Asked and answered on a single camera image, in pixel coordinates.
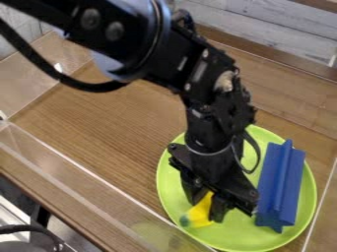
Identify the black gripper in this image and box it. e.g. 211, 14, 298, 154
169, 105, 260, 222

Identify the yellow toy banana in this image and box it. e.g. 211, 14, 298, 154
179, 192, 213, 228

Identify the blue star-shaped block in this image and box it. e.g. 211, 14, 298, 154
256, 140, 305, 233

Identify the black metal table stand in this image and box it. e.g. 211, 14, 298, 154
0, 176, 78, 252

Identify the clear acrylic enclosure wall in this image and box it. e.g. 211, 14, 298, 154
0, 29, 337, 252

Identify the black cable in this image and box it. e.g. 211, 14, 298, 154
0, 19, 129, 94

